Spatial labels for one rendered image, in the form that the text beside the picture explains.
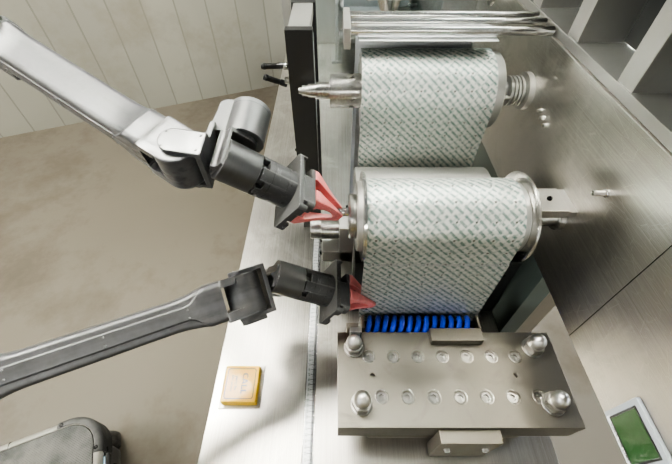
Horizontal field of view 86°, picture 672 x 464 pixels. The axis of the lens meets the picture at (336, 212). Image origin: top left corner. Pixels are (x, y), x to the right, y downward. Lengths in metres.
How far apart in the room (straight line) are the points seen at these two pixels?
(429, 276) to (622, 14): 0.48
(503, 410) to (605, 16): 0.63
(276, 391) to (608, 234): 0.64
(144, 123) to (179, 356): 1.53
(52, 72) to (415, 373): 0.72
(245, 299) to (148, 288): 1.64
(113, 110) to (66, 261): 2.04
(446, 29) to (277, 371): 0.73
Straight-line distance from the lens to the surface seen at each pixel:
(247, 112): 0.52
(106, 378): 2.05
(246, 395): 0.81
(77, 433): 1.73
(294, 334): 0.87
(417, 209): 0.54
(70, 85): 0.62
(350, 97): 0.71
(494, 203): 0.58
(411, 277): 0.63
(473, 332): 0.75
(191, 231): 2.35
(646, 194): 0.56
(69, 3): 3.32
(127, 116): 0.55
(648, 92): 0.62
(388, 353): 0.72
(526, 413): 0.75
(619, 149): 0.60
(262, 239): 1.02
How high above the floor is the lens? 1.69
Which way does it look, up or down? 48 degrees down
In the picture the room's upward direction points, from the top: straight up
